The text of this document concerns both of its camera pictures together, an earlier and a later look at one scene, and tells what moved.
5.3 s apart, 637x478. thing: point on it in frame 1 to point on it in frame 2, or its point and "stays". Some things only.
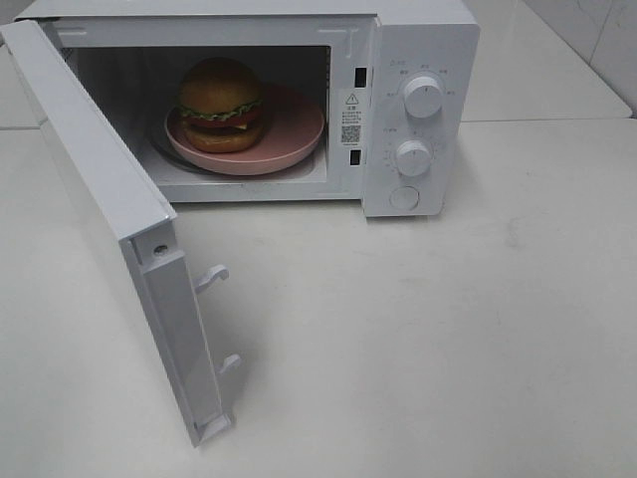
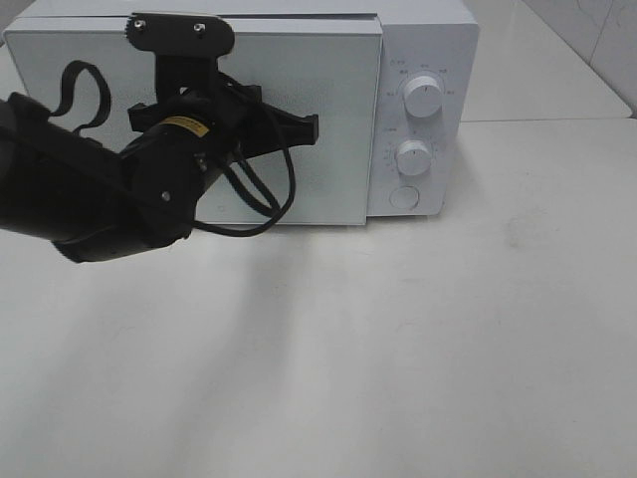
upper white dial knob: [423, 97] stays
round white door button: [404, 197] stays
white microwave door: [140, 219] to [325, 68]
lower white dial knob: [413, 158] stays
